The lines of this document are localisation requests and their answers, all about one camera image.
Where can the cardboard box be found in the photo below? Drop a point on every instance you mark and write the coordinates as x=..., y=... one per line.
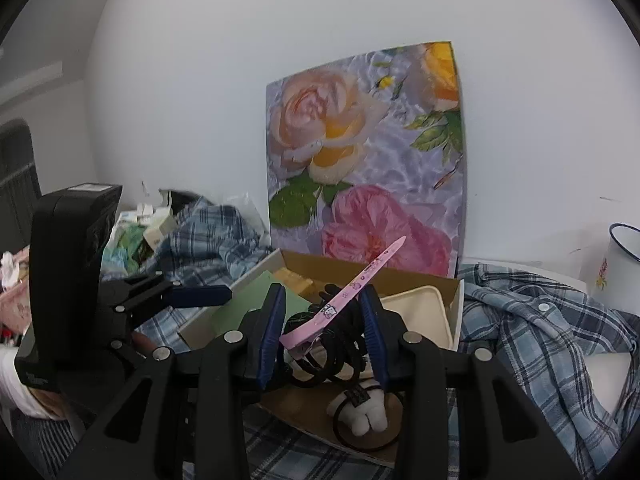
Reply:
x=300, y=412

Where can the pink printed packet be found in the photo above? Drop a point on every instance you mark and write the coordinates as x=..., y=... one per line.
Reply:
x=12, y=290

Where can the floral painted board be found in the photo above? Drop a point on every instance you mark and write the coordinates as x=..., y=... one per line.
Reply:
x=360, y=160

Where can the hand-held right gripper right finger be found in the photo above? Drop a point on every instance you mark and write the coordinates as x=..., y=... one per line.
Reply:
x=372, y=330

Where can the pile of small cartons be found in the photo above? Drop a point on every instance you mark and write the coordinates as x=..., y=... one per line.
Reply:
x=130, y=245

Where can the white enamel mug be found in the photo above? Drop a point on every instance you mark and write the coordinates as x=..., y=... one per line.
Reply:
x=620, y=275

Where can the blue plaid shirt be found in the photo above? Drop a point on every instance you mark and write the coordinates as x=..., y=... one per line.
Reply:
x=525, y=320

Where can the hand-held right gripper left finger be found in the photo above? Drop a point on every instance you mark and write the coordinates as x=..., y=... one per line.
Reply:
x=272, y=330

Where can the black bin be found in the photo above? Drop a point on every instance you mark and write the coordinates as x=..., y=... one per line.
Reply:
x=177, y=197

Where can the pink hair clip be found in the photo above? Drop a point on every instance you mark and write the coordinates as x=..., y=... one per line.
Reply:
x=345, y=300

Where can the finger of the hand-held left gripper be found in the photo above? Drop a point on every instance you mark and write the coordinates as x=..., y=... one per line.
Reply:
x=200, y=295
x=125, y=330

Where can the green card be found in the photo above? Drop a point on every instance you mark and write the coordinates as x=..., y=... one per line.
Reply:
x=250, y=300

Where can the clear plastic bag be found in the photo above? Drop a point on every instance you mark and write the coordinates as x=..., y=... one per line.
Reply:
x=247, y=215

